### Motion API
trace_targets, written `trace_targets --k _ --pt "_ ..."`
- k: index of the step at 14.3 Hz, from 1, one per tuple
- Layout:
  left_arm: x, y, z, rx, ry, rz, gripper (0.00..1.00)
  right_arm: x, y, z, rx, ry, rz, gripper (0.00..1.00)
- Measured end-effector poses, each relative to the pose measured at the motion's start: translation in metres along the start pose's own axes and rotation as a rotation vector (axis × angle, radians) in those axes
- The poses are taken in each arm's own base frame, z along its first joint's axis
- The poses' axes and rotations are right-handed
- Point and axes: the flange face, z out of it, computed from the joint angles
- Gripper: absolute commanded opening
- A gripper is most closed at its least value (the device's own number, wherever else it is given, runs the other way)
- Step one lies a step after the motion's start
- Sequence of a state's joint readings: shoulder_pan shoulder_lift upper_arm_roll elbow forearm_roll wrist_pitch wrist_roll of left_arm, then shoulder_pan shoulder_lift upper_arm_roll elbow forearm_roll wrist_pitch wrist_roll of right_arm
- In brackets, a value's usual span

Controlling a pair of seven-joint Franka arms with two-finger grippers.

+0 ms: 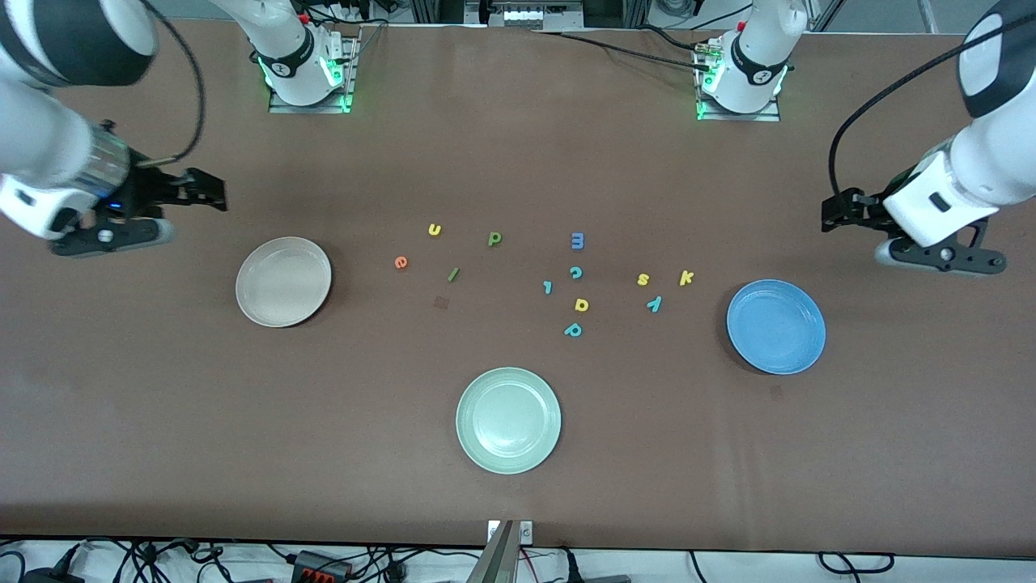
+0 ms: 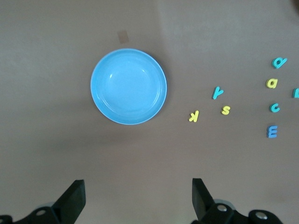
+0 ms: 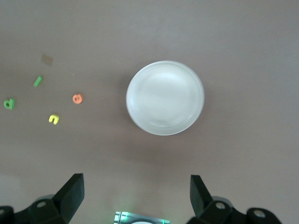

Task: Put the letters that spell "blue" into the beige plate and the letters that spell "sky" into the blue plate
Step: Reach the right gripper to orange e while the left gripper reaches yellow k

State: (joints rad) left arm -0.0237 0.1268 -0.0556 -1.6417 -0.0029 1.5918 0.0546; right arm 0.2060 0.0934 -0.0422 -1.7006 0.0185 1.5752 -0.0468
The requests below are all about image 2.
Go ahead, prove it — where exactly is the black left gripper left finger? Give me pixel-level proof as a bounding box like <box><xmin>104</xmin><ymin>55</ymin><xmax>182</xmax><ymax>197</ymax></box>
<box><xmin>0</xmin><ymin>179</ymin><xmax>86</xmax><ymax>224</ymax></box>

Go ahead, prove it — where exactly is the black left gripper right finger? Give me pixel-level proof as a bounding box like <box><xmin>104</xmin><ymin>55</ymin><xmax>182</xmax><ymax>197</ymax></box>
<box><xmin>191</xmin><ymin>178</ymin><xmax>285</xmax><ymax>224</ymax></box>

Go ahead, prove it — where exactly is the yellow letter k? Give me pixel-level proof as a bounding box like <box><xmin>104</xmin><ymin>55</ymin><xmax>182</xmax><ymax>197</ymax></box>
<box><xmin>188</xmin><ymin>110</ymin><xmax>199</xmax><ymax>123</ymax></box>

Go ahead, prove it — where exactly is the teal letter y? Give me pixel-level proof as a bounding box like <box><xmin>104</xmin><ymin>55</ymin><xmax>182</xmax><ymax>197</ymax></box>
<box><xmin>212</xmin><ymin>86</ymin><xmax>224</xmax><ymax>100</ymax></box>

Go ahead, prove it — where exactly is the blue letter m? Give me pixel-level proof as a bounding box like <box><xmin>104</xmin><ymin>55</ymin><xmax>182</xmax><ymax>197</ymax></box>
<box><xmin>266</xmin><ymin>125</ymin><xmax>278</xmax><ymax>139</ymax></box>

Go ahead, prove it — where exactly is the blue plate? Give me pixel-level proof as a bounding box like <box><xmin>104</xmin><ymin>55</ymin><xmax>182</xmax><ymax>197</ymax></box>
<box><xmin>90</xmin><ymin>48</ymin><xmax>168</xmax><ymax>126</ymax></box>

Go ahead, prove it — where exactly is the yellow letter d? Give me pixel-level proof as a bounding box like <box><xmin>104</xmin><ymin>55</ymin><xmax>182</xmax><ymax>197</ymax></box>
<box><xmin>265</xmin><ymin>78</ymin><xmax>278</xmax><ymax>89</ymax></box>

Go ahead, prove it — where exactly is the teal letter p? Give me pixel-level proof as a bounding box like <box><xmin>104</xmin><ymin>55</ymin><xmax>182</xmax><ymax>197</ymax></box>
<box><xmin>271</xmin><ymin>57</ymin><xmax>288</xmax><ymax>70</ymax></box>

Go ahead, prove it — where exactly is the square tape patch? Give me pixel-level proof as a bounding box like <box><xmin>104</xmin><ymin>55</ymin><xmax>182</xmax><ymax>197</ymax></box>
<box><xmin>117</xmin><ymin>30</ymin><xmax>130</xmax><ymax>44</ymax></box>

